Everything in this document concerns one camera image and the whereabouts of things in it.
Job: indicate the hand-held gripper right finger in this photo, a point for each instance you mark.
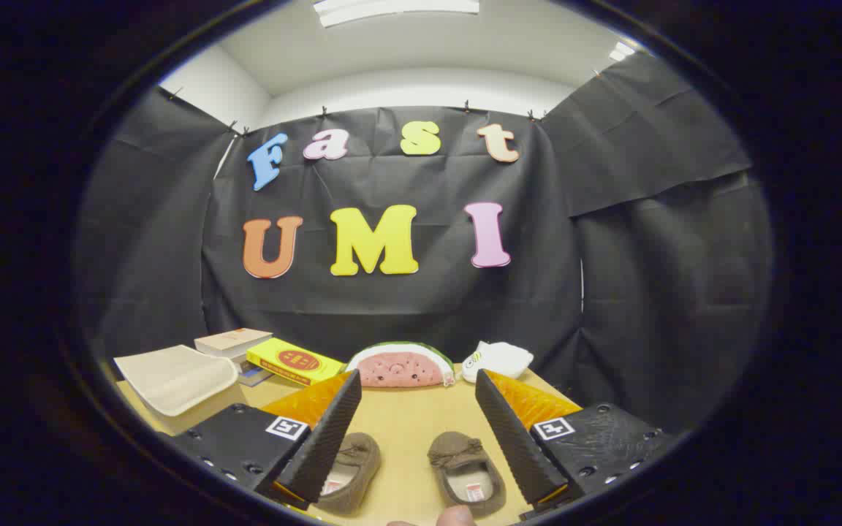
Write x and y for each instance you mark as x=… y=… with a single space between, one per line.
x=512 y=438

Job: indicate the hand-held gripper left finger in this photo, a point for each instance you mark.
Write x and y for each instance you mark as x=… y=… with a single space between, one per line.
x=322 y=438

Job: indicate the brown fuzzy shoe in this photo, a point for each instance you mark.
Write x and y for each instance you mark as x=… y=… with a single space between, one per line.
x=359 y=456
x=457 y=449

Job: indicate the beige fabric storage box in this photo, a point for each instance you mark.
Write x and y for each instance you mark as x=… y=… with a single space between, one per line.
x=172 y=376

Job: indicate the white plush toy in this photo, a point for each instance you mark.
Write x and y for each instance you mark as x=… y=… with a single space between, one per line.
x=501 y=359

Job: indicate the yellow book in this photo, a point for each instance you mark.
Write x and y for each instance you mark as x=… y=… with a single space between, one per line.
x=293 y=360

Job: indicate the blue book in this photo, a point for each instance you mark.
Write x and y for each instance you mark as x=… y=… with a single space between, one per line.
x=256 y=378

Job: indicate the watermelon slice plush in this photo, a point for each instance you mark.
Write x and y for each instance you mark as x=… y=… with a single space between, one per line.
x=400 y=365

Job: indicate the beige book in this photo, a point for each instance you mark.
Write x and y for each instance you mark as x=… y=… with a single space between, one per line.
x=231 y=340

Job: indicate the small ceiling light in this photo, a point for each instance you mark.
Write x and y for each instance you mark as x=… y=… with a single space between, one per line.
x=622 y=51

